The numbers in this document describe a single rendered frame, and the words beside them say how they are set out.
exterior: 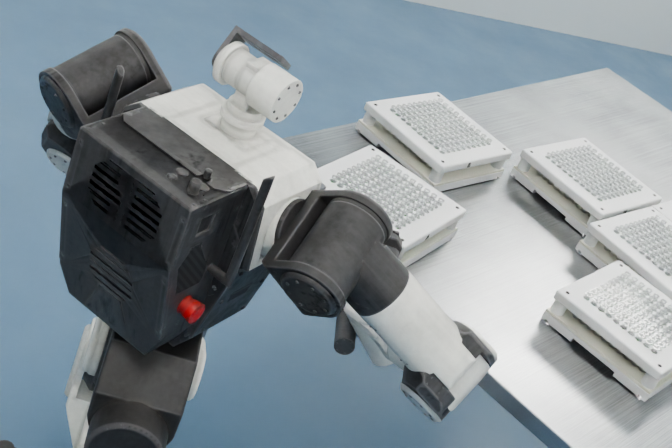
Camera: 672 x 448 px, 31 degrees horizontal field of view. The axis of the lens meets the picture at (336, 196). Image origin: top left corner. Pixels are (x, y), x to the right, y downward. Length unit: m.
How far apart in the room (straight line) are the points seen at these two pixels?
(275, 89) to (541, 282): 1.00
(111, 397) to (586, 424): 0.84
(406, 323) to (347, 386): 1.69
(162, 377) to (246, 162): 0.35
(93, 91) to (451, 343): 0.61
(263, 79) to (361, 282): 0.30
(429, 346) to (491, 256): 0.81
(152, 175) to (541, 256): 1.18
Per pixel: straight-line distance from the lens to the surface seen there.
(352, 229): 1.58
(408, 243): 2.23
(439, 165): 2.53
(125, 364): 1.78
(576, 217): 2.69
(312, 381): 3.28
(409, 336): 1.65
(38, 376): 3.02
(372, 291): 1.60
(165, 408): 1.78
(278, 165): 1.65
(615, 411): 2.24
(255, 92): 1.62
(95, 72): 1.76
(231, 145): 1.65
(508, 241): 2.53
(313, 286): 1.54
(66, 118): 1.76
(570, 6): 6.19
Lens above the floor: 2.05
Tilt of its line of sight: 30 degrees down
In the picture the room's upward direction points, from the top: 23 degrees clockwise
